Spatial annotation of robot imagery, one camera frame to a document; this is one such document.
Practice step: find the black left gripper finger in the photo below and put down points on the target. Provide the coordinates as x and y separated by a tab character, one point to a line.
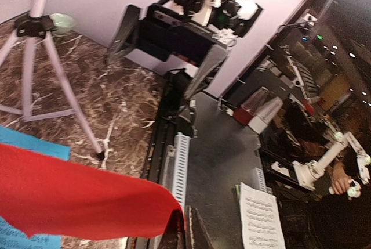
196	235

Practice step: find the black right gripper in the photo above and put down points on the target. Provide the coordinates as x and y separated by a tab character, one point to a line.
162	33

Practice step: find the red sheet music page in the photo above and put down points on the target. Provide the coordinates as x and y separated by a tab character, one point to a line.
101	205

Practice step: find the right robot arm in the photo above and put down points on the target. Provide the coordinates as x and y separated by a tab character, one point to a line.
229	20

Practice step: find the person's hand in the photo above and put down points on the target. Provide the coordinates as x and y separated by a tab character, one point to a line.
340	182

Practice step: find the white sheet music page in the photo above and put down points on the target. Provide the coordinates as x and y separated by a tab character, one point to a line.
261	226

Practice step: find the pale green ceramic bowl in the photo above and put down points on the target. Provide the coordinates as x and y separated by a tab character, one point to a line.
63	23

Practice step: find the red and white metronome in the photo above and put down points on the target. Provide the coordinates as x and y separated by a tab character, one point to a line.
258	110

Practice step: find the blue sheet music page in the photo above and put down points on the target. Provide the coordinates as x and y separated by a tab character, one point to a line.
31	190

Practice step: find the grey slotted cable duct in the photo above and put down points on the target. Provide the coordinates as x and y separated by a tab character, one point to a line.
174	171

